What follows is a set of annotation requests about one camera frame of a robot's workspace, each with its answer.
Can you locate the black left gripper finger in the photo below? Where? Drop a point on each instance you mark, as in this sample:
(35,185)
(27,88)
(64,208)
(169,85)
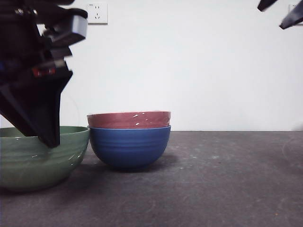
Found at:
(47,106)
(16,111)

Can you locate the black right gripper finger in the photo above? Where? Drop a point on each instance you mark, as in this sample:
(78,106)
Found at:
(292,19)
(265,4)

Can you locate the green ribbed bowl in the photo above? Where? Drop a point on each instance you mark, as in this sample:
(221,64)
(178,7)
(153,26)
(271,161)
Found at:
(26,165)

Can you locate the red ribbed bowl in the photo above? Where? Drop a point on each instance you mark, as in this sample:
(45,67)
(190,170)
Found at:
(113,120)

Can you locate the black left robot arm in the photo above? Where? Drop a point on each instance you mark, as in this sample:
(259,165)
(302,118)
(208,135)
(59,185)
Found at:
(14,35)

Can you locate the blue ribbed bowl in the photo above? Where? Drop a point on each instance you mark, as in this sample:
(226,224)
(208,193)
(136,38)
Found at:
(129,147)

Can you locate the white wall socket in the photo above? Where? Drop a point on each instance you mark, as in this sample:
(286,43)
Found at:
(100,14)
(297,8)

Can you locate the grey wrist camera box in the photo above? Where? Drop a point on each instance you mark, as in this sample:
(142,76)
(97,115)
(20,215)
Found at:
(79,24)

